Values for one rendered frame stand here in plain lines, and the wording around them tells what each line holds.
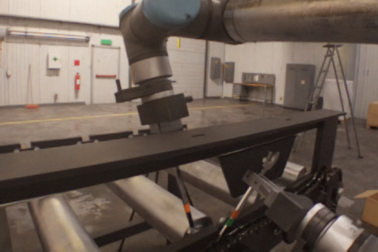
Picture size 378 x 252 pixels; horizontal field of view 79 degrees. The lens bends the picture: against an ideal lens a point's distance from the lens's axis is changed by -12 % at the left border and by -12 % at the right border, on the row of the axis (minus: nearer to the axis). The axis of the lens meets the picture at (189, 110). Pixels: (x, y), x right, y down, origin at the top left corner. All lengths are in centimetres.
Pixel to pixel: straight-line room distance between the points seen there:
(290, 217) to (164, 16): 38
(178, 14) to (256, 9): 13
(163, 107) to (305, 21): 30
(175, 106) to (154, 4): 20
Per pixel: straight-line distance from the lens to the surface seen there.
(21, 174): 30
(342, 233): 46
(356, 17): 33
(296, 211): 45
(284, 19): 38
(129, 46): 56
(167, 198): 77
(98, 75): 988
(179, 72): 1183
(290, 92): 1110
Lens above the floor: 127
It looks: 8 degrees down
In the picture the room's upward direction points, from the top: 3 degrees clockwise
